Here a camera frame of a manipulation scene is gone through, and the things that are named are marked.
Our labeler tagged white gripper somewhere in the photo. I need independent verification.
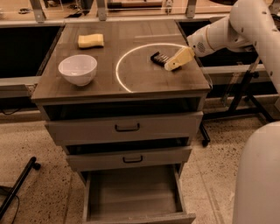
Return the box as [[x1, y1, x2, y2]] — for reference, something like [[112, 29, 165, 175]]
[[164, 25, 214, 71]]

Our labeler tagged dark rxbar chocolate bar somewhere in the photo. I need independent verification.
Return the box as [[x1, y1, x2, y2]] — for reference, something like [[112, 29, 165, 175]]
[[150, 52, 180, 71]]

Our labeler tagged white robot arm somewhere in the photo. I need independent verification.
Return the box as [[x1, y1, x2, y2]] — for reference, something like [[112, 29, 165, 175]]
[[164, 0, 280, 224]]

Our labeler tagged wooden drawer cabinet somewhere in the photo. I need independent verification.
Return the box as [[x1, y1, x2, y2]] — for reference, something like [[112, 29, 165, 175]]
[[31, 19, 212, 224]]

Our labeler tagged open bottom drawer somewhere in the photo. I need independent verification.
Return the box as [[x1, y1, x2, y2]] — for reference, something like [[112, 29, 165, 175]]
[[82, 164, 196, 224]]

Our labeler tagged black side table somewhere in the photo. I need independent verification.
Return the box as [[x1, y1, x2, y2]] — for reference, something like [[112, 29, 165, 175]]
[[199, 16, 280, 147]]

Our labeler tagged yellow sponge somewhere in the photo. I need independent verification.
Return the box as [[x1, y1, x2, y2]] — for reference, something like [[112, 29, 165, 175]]
[[78, 34, 104, 48]]

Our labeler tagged white ceramic bowl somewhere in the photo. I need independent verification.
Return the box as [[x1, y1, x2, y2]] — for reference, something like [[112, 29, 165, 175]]
[[58, 54, 97, 86]]

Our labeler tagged black stand leg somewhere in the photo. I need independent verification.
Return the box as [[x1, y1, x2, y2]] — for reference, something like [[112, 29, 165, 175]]
[[0, 157, 41, 220]]

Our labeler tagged middle drawer with handle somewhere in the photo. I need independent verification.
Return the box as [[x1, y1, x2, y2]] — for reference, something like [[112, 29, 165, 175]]
[[66, 146, 192, 172]]

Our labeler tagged drawer with handle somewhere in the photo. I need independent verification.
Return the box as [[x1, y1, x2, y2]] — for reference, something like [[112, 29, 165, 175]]
[[66, 146, 192, 172], [45, 112, 203, 146]]

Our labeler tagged top drawer with handle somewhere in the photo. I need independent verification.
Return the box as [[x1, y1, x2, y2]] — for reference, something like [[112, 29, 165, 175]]
[[45, 112, 203, 146]]

